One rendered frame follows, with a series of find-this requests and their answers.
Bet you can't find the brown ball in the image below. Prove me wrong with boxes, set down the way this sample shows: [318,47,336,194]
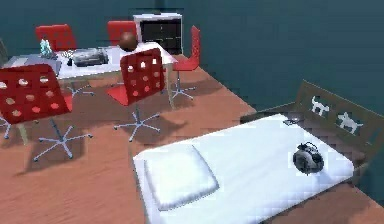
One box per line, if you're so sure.
[118,31,139,53]

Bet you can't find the white bed with brown headboard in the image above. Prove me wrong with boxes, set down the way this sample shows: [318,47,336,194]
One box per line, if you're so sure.
[132,79,384,224]

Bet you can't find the small black object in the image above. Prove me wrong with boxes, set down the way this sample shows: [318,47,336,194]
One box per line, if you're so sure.
[282,117,301,127]

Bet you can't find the white and black cabinet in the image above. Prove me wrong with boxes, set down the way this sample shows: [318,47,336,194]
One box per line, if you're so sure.
[132,12,184,56]

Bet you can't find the red swivel chair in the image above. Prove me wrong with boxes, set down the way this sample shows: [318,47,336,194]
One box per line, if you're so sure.
[106,20,138,47]
[170,25,202,101]
[35,23,78,53]
[0,63,94,163]
[106,47,167,143]

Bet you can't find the white table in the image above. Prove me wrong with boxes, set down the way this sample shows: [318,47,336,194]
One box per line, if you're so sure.
[1,41,178,111]

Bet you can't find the grey laptop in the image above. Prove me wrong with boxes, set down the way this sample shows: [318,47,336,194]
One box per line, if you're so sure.
[2,53,63,78]

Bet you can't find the white pillow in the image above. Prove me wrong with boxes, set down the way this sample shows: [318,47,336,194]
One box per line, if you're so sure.
[143,144,221,212]

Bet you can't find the grey and black alarm clock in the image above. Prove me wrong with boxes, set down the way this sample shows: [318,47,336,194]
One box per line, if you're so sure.
[292,141,325,176]

